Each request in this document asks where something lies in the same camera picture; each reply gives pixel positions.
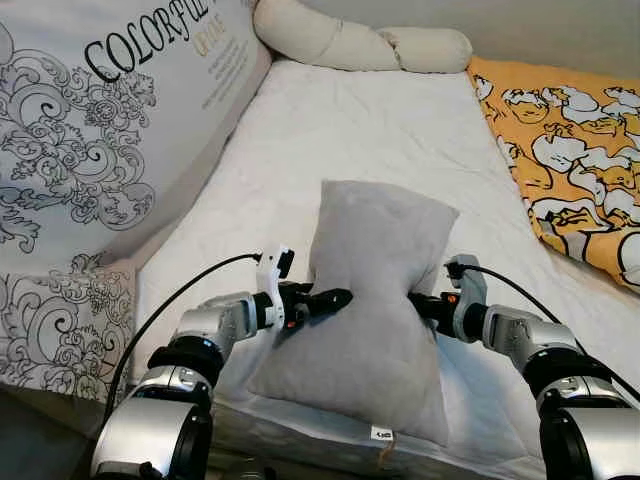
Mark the grey pillow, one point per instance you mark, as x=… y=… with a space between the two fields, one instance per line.
x=370 y=260

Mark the beige bolster pillow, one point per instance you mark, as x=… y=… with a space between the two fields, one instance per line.
x=350 y=40

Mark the white mattress label tag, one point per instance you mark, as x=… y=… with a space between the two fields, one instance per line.
x=382 y=434

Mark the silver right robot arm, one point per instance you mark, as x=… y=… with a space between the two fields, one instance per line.
x=560 y=380

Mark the white quilted mattress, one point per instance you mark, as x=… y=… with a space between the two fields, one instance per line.
x=380 y=130

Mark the yellow cartoon egg blanket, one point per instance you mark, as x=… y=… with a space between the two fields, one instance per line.
x=570 y=150

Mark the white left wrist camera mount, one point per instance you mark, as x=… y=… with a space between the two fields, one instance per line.
x=270 y=285

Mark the grey quilted bed base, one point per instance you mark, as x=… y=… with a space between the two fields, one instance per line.
x=300 y=460

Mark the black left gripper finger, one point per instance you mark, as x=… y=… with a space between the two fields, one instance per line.
x=330 y=300

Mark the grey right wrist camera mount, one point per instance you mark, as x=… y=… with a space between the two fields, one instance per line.
x=470 y=290

